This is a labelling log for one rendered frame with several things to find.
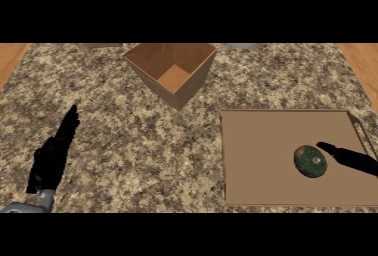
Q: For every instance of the dark green round squash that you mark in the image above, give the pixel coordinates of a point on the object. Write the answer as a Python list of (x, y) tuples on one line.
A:
[(310, 161)]

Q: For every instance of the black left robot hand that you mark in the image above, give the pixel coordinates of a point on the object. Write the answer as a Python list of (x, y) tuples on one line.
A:
[(52, 156)]

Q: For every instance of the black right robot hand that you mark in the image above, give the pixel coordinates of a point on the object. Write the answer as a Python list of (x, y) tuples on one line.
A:
[(352, 156)]

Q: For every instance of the tan flat tray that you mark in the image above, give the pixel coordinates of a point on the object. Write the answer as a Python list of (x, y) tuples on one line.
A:
[(285, 156)]

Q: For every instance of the pale grey rounded object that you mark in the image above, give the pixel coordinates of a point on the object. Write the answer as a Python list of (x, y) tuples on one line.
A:
[(240, 45)]

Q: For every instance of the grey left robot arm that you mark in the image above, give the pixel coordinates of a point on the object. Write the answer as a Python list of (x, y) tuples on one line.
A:
[(37, 201)]

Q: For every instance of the brown cardboard box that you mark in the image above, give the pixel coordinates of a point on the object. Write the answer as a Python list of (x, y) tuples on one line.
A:
[(172, 71)]

